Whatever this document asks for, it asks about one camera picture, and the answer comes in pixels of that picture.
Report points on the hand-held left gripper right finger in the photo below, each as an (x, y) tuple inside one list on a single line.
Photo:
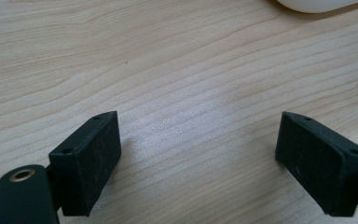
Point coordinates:
[(317, 165)]

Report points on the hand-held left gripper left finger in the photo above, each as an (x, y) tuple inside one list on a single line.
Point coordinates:
[(87, 165)]

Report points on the white plastic bin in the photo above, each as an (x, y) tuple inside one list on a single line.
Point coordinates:
[(318, 5)]

